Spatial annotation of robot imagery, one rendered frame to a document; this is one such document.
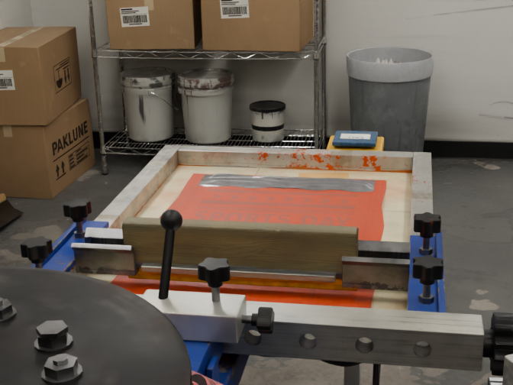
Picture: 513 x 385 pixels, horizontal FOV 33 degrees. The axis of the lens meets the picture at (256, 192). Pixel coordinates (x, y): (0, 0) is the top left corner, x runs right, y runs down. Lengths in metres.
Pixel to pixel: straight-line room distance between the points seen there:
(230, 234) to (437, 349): 0.39
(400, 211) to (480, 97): 3.41
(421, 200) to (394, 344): 0.58
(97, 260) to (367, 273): 0.41
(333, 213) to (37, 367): 1.18
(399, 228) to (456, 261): 2.22
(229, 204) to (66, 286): 1.13
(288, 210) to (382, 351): 0.62
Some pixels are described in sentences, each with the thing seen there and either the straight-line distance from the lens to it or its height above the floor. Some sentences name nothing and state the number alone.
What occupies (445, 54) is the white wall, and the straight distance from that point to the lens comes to 4.95.
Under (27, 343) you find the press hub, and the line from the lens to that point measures 0.50.
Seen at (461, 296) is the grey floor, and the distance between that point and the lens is 3.47.
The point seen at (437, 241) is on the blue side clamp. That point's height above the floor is 1.01.
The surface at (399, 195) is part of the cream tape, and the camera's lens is 1.71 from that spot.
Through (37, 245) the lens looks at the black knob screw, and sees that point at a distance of 1.27.
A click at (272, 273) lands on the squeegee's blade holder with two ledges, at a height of 0.99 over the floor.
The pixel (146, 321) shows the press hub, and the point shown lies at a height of 1.31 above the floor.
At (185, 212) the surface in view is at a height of 0.96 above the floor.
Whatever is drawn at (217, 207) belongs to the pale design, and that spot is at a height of 0.96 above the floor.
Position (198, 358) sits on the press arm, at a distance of 0.99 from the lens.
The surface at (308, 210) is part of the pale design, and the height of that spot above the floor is 0.96.
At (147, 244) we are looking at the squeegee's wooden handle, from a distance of 1.32.
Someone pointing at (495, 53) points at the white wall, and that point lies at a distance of 4.96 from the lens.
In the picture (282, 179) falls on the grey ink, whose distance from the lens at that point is 1.78.
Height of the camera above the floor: 1.54
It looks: 20 degrees down
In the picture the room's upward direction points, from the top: 2 degrees counter-clockwise
